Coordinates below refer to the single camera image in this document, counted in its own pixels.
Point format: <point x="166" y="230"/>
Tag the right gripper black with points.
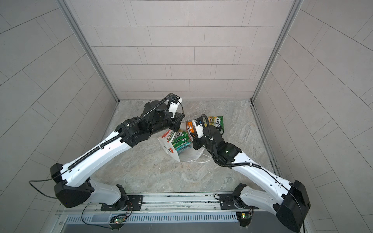
<point x="196" y="145"/>

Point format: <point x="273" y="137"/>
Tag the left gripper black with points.
<point x="177" y="121"/>

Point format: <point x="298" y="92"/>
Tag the circuit board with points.
<point x="244" y="218"/>
<point x="119" y="219"/>

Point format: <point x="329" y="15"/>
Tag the aluminium mounting rail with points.
<point x="186" y="201"/>

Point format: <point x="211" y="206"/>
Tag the left circuit board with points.
<point x="119" y="219"/>

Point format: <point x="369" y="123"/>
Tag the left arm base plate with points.
<point x="130" y="203"/>

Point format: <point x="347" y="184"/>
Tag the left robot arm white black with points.
<point x="73" y="183"/>

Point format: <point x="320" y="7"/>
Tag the orange Fox's candy packet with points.
<point x="191" y="130"/>

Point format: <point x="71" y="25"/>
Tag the white floral paper bag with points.
<point x="188" y="155"/>

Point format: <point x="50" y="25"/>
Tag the green Fox's candy packet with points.
<point x="216" y="121"/>
<point x="179" y="138"/>

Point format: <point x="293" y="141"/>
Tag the white slotted cable duct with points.
<point x="137" y="218"/>

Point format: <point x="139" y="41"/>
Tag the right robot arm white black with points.
<point x="227" y="155"/>

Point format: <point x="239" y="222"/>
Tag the teal snack packet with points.
<point x="183" y="148"/>

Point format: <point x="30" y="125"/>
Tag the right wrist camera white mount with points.
<point x="198" y="126"/>

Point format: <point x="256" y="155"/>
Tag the right circuit board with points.
<point x="244" y="218"/>

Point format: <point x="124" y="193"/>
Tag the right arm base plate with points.
<point x="231" y="202"/>

